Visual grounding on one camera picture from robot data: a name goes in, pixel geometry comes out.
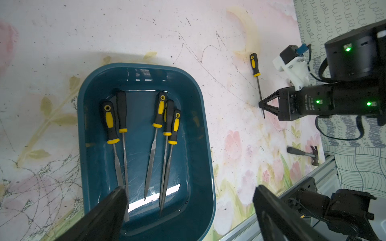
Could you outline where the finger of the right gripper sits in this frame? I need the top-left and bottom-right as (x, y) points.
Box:
(259, 90), (280, 105)
(259, 103), (280, 116)

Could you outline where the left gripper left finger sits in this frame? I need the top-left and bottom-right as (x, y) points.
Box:
(57, 187), (127, 241)

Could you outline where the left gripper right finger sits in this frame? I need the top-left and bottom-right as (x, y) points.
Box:
(253, 185), (327, 241)

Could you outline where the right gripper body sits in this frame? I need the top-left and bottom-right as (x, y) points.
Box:
(278, 85), (333, 121)

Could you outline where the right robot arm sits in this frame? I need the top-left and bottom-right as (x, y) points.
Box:
(259, 21), (386, 135)

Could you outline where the teal plastic storage box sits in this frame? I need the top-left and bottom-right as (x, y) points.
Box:
(77, 63), (216, 241)

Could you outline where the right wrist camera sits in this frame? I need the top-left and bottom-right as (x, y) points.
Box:
(272, 44), (311, 91)

